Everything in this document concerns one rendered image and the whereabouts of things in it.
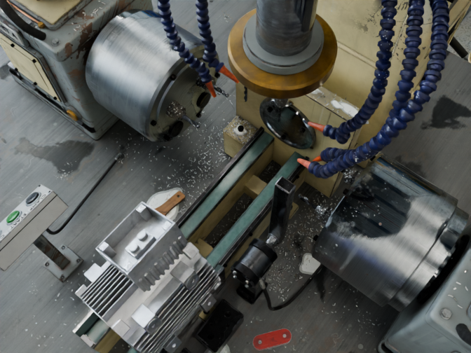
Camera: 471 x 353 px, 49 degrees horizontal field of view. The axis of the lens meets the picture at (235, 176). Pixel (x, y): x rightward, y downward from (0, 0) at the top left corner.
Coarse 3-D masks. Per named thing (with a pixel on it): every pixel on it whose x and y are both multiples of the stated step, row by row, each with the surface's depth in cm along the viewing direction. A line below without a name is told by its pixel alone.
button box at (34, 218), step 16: (32, 192) 105; (48, 192) 101; (16, 208) 103; (32, 208) 99; (48, 208) 101; (64, 208) 103; (0, 224) 102; (16, 224) 98; (32, 224) 100; (48, 224) 102; (0, 240) 97; (16, 240) 98; (32, 240) 100; (0, 256) 97; (16, 256) 99
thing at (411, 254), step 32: (384, 160) 97; (352, 192) 92; (384, 192) 91; (416, 192) 92; (352, 224) 91; (384, 224) 90; (416, 224) 89; (448, 224) 90; (320, 256) 98; (352, 256) 93; (384, 256) 90; (416, 256) 88; (448, 256) 93; (384, 288) 92; (416, 288) 90
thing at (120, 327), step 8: (184, 248) 93; (192, 248) 94; (192, 256) 93; (80, 288) 95; (216, 288) 102; (120, 320) 88; (112, 328) 87; (120, 328) 88; (128, 328) 88; (120, 336) 88
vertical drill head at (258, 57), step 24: (264, 0) 72; (288, 0) 70; (312, 0) 72; (240, 24) 86; (264, 24) 76; (288, 24) 74; (312, 24) 77; (240, 48) 84; (264, 48) 81; (288, 48) 79; (312, 48) 81; (336, 48) 84; (240, 72) 82; (264, 72) 82; (288, 72) 81; (312, 72) 82; (288, 96) 83
